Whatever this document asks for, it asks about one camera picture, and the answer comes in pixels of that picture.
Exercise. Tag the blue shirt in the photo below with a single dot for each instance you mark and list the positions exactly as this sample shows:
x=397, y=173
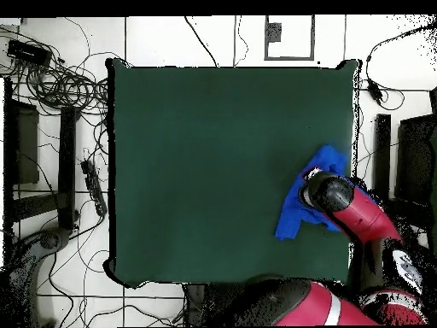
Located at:
x=290, y=218

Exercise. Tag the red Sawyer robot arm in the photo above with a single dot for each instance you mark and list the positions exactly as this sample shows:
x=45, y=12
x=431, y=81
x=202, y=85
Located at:
x=362, y=212

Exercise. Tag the black power adapter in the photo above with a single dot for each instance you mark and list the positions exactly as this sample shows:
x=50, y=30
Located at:
x=374, y=91

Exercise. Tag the dark green table cloth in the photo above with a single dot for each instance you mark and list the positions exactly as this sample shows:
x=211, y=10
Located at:
x=205, y=153

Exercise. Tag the small dark grey square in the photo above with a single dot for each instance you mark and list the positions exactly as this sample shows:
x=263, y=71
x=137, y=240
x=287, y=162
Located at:
x=273, y=32

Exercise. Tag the black power strip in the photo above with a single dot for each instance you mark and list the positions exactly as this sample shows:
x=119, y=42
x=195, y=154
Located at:
x=94, y=188

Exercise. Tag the grey stand base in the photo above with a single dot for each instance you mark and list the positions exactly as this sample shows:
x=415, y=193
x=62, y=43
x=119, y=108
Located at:
x=51, y=239

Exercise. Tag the black electronics box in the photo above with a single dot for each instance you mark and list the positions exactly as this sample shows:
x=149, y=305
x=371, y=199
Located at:
x=29, y=53

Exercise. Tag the black metal stand frame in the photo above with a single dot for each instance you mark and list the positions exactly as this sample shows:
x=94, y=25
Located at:
x=66, y=153
x=382, y=153

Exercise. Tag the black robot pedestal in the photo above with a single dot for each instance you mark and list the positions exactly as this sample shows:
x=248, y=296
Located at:
x=195, y=300

